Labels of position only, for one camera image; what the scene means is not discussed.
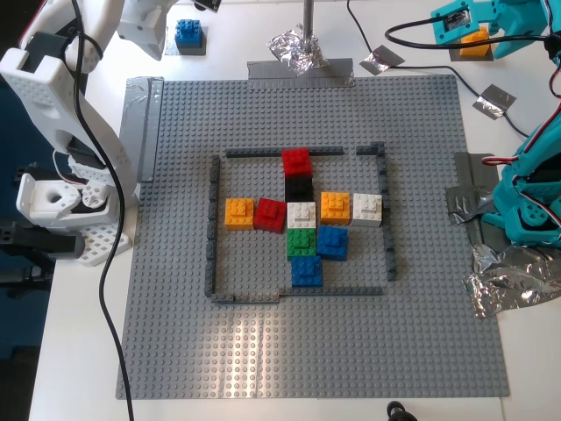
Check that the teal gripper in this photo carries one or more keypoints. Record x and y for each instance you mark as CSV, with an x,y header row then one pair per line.
x,y
504,27

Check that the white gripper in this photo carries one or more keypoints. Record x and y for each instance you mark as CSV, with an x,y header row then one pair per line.
x,y
141,39

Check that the blue Lego cube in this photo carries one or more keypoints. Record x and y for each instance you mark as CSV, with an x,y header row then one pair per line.
x,y
189,34
332,242
307,272

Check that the orange Lego cube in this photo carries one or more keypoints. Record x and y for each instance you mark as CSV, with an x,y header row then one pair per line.
x,y
239,215
335,208
474,44

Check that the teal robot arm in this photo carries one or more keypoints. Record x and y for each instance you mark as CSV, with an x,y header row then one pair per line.
x,y
530,219

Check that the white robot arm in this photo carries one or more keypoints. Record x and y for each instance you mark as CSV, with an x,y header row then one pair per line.
x,y
44,92

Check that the red Lego cube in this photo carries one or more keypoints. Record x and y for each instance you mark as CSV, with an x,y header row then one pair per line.
x,y
297,163
269,216

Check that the black Lego cube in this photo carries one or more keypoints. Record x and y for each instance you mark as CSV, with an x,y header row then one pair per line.
x,y
299,189

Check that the white Lego cube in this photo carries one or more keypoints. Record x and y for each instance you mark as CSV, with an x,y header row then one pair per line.
x,y
301,215
367,210

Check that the green Lego cube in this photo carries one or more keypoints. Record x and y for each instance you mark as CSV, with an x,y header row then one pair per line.
x,y
301,244

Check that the square grey tape patch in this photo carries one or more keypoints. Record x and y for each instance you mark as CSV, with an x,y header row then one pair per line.
x,y
193,52
454,55

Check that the small silver tape piece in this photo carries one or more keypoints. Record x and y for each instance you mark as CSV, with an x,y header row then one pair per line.
x,y
493,101
381,59

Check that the long grey tape strip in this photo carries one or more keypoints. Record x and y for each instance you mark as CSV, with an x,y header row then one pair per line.
x,y
140,131

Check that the wide grey tape strip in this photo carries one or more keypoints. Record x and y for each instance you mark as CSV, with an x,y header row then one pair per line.
x,y
258,74

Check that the crumpled foil around pole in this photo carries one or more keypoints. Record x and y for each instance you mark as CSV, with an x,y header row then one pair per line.
x,y
298,59

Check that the metal pole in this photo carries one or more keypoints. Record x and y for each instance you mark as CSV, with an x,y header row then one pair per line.
x,y
308,17

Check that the crumpled grey tape patch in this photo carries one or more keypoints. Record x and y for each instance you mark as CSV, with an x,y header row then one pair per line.
x,y
469,197

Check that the black table clamp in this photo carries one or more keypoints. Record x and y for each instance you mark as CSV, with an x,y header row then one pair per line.
x,y
44,243

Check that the large crumpled foil sheet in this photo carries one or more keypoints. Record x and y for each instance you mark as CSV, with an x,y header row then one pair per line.
x,y
508,280

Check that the grey studded Lego baseplate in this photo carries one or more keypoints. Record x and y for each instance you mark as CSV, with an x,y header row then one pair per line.
x,y
307,342

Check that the black wrist camera board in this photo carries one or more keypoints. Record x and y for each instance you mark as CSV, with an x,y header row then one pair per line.
x,y
208,4

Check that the straight dark grey brick wall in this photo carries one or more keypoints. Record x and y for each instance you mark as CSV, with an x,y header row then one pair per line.
x,y
254,153

